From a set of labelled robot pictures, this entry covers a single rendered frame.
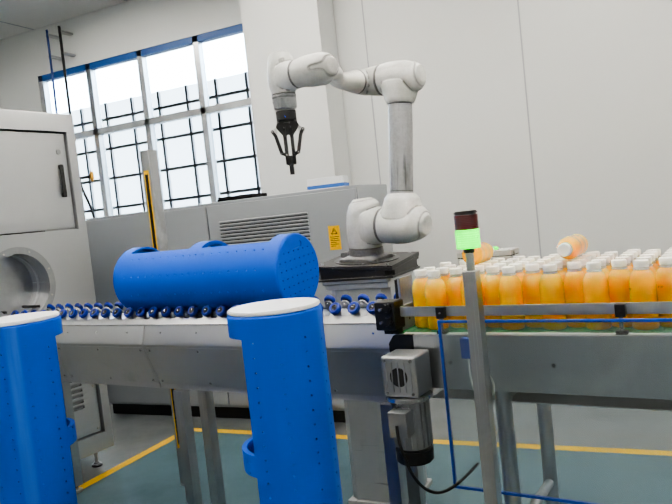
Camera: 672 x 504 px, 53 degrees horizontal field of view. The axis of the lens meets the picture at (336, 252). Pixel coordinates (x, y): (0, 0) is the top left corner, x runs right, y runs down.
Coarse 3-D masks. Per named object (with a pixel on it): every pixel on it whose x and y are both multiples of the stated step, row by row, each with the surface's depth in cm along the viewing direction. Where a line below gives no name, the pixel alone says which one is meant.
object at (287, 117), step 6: (276, 114) 248; (282, 114) 246; (288, 114) 246; (294, 114) 248; (282, 120) 248; (288, 120) 249; (294, 120) 249; (276, 126) 249; (288, 126) 249; (294, 126) 249; (282, 132) 250; (288, 132) 249; (294, 132) 250
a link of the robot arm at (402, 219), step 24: (384, 72) 279; (408, 72) 273; (384, 96) 282; (408, 96) 277; (408, 120) 279; (408, 144) 280; (408, 168) 280; (408, 192) 281; (384, 216) 282; (408, 216) 276; (384, 240) 286; (408, 240) 280
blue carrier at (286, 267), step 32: (128, 256) 288; (160, 256) 276; (192, 256) 266; (224, 256) 256; (256, 256) 247; (288, 256) 248; (128, 288) 282; (160, 288) 273; (192, 288) 264; (224, 288) 255; (256, 288) 247; (288, 288) 247
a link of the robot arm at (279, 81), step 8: (272, 56) 245; (280, 56) 244; (288, 56) 245; (272, 64) 244; (280, 64) 243; (288, 64) 241; (272, 72) 244; (280, 72) 242; (288, 72) 240; (272, 80) 245; (280, 80) 243; (288, 80) 241; (272, 88) 246; (280, 88) 245; (288, 88) 244; (296, 88) 245
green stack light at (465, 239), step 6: (456, 234) 178; (462, 234) 176; (468, 234) 176; (474, 234) 176; (456, 240) 179; (462, 240) 176; (468, 240) 176; (474, 240) 176; (462, 246) 177; (468, 246) 176; (474, 246) 176; (480, 246) 178
